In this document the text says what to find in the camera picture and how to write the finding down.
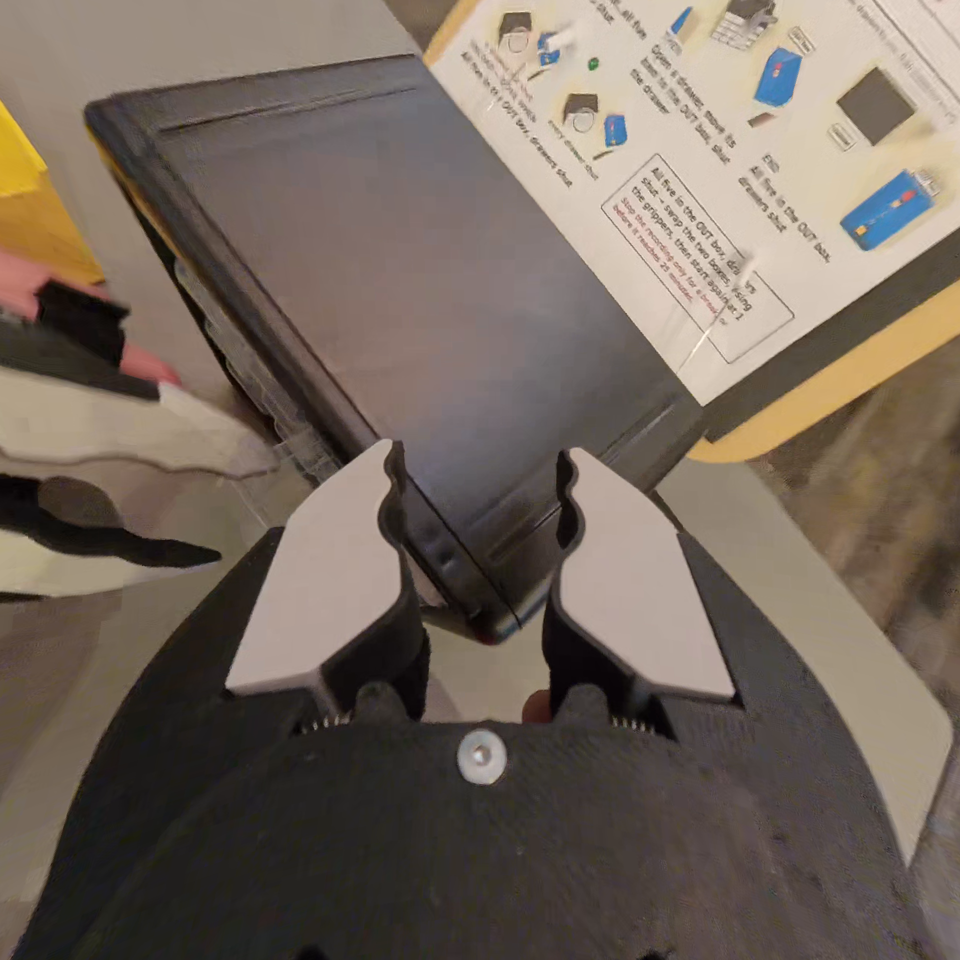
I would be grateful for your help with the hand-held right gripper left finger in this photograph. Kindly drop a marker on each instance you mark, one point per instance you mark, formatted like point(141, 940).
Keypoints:
point(330, 585)

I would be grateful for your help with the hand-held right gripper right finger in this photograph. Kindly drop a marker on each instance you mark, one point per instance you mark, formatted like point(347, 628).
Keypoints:
point(637, 592)

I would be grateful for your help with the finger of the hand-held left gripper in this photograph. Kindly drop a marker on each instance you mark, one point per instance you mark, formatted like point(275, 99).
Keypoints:
point(112, 427)
point(75, 555)

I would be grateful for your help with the clear plastic drawer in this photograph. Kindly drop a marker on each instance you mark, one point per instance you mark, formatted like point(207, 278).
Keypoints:
point(292, 457)

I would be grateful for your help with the black drawer cabinet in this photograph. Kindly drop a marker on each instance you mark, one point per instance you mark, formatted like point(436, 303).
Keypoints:
point(420, 300)

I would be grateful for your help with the person's left hand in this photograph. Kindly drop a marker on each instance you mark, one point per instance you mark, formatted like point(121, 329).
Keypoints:
point(146, 367)

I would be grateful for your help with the yellow storage box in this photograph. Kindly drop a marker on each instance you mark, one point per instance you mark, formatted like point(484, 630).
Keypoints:
point(37, 217)

